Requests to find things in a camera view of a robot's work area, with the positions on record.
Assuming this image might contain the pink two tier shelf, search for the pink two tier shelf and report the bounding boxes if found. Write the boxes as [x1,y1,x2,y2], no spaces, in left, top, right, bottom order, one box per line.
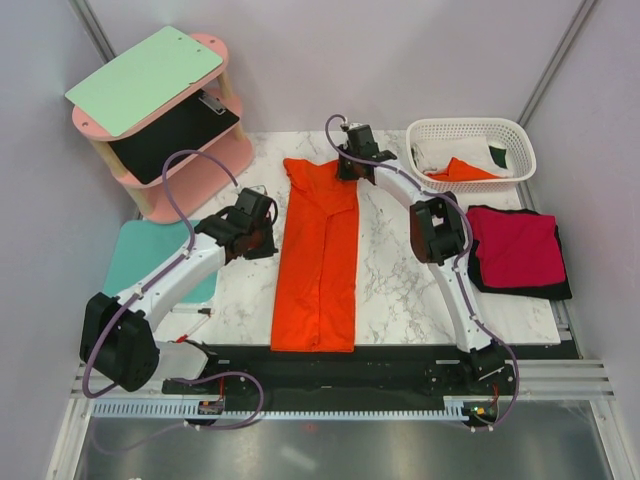
[76,57,253,224]

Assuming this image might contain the black t shirt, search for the black t shirt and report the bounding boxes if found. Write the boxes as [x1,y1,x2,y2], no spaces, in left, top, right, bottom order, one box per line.
[464,204,574,302]

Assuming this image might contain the aluminium frame rail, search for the aluminium frame rail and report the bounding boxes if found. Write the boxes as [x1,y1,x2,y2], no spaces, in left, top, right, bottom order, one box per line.
[69,359,615,400]

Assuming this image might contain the white marker pen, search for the white marker pen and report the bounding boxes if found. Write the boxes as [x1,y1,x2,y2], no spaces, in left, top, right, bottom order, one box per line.
[171,307,212,317]

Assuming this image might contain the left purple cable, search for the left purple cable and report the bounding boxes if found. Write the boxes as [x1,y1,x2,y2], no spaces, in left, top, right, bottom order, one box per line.
[79,149,266,454]

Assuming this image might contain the teal cutting board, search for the teal cutting board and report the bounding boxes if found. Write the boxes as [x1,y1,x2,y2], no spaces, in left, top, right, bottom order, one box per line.
[102,220,189,297]

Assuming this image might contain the white plastic laundry basket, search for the white plastic laundry basket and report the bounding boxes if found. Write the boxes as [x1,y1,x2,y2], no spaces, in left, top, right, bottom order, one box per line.
[405,117,536,193]

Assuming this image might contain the black clipboard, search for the black clipboard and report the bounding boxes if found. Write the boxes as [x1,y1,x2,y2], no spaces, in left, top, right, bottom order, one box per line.
[109,90,240,185]

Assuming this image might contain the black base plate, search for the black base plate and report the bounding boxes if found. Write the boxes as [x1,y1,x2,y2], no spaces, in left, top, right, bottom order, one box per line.
[154,341,579,412]

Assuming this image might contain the white cable duct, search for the white cable duct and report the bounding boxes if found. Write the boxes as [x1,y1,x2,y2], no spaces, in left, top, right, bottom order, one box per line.
[92,399,470,421]

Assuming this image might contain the red white pen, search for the red white pen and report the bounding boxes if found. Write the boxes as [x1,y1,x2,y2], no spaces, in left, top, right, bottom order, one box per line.
[175,316,211,343]

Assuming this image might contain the dark green cloth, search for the dark green cloth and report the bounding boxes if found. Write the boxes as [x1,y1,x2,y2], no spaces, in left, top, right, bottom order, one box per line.
[489,145,507,169]

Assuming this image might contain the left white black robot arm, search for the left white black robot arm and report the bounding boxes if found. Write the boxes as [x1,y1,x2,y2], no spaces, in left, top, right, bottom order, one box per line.
[79,188,278,398]

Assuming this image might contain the mint green board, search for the mint green board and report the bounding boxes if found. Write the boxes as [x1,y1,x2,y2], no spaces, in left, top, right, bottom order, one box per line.
[65,26,229,140]

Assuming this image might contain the orange t shirt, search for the orange t shirt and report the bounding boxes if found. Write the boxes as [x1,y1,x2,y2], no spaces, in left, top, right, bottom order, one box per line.
[270,158,360,353]
[427,157,500,182]

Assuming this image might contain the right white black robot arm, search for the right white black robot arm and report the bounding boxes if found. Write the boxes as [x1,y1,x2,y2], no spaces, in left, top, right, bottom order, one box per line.
[324,114,505,394]

